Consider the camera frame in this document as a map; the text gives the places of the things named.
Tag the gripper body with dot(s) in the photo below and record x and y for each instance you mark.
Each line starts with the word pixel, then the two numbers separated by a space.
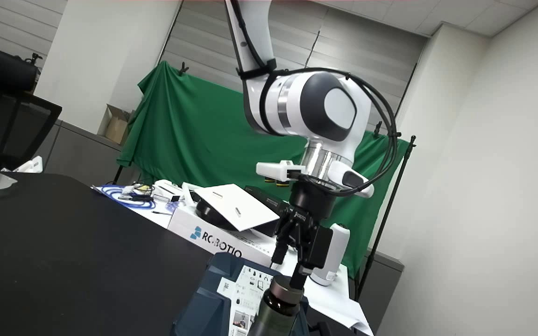
pixel 312 201

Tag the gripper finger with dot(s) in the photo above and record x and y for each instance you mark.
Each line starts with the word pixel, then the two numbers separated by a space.
pixel 279 254
pixel 318 247

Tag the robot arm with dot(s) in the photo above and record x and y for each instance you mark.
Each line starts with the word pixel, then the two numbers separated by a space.
pixel 297 102

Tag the dark olive bottle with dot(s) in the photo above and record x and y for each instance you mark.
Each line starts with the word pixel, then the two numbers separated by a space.
pixel 276 310

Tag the dark blue case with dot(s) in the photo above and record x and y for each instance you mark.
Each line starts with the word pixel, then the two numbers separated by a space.
pixel 201 308

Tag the white cylindrical device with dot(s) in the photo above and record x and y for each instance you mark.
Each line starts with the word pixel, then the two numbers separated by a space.
pixel 336 247

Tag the white paper sheet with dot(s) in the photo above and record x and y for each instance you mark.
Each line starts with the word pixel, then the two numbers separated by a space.
pixel 334 298

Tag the white flat lid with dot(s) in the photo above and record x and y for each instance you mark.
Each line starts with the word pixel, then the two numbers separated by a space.
pixel 236 205

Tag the black backdrop stand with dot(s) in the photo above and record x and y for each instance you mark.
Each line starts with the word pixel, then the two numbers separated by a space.
pixel 385 219

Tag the grey low cabinet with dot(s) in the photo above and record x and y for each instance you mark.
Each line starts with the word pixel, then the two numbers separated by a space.
pixel 82 154
pixel 381 289

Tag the black round device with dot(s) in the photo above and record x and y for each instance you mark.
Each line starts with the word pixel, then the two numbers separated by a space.
pixel 210 215

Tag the white printed cardboard box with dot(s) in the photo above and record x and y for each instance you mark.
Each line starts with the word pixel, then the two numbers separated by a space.
pixel 203 231

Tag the black pen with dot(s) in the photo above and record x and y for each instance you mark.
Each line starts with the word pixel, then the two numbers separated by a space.
pixel 161 213

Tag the green backdrop cloth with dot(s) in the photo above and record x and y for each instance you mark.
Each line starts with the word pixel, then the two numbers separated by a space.
pixel 194 130

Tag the brown cardboard box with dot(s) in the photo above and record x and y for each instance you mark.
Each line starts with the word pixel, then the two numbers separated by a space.
pixel 117 126

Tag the white plastic object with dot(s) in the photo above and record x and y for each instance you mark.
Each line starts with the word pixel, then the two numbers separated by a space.
pixel 31 165

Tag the black office chair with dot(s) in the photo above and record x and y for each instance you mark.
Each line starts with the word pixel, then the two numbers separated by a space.
pixel 12 121

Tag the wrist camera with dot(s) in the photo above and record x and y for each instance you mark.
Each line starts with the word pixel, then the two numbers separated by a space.
pixel 269 199

